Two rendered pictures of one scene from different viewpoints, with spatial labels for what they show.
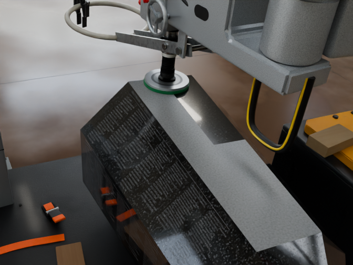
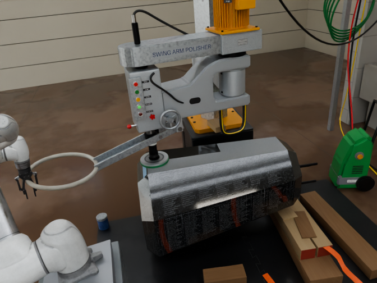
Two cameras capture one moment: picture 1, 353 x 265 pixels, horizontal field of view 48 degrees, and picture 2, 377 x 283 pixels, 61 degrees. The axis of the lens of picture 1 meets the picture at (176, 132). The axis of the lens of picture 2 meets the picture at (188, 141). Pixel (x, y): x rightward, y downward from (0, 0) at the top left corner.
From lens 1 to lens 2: 2.14 m
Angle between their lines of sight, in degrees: 59
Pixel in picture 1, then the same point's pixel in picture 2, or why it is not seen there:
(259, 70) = (237, 102)
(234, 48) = (220, 103)
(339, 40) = not seen: hidden behind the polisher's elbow
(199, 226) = (266, 167)
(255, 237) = (280, 149)
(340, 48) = not seen: hidden behind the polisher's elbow
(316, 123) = (199, 127)
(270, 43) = (238, 90)
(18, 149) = not seen: outside the picture
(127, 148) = (199, 189)
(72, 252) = (210, 273)
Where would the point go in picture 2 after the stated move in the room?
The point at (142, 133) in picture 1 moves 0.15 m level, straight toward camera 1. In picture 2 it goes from (197, 177) to (217, 178)
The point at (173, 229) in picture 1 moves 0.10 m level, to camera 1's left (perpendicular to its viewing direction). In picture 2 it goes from (261, 178) to (260, 186)
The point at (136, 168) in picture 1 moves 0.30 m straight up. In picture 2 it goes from (217, 187) to (215, 151)
